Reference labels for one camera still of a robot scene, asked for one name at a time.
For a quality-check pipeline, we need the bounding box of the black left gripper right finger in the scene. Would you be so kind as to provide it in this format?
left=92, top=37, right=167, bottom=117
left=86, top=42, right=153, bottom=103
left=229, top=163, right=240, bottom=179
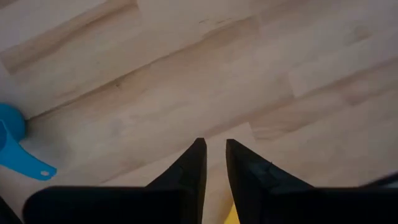
left=226, top=139, right=398, bottom=224

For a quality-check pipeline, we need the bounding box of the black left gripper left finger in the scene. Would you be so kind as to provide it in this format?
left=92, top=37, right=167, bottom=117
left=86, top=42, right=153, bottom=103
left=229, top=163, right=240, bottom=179
left=23, top=138, right=208, bottom=224

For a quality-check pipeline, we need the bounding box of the yellow measuring cup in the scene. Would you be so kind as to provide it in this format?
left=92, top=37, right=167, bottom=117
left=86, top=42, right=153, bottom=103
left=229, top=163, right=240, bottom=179
left=223, top=203, right=241, bottom=224

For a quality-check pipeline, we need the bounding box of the light blue measuring cup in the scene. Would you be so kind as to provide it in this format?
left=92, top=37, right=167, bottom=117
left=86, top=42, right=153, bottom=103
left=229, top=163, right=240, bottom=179
left=0, top=103, right=58, bottom=182

